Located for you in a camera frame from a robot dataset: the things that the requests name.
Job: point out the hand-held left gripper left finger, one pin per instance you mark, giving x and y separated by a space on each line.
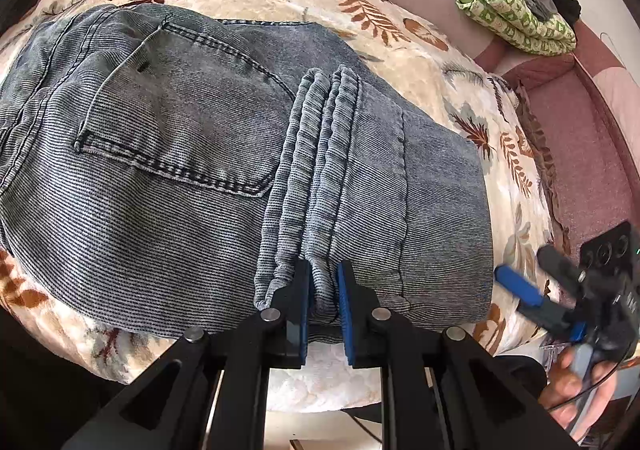
300 312

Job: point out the brown ruffled bed cover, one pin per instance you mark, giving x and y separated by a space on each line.
542 155

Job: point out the blue-grey denim pants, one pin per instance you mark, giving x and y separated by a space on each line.
200 165

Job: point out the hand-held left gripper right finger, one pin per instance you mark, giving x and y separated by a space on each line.
347 317

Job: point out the person's right hand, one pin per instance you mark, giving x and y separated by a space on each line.
567 392

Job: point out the grey garment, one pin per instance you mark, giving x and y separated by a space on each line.
535 3

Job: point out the cream leaf-print blanket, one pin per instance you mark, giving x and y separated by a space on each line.
425 55

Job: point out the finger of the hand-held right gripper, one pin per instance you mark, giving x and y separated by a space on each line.
520 286
560 266

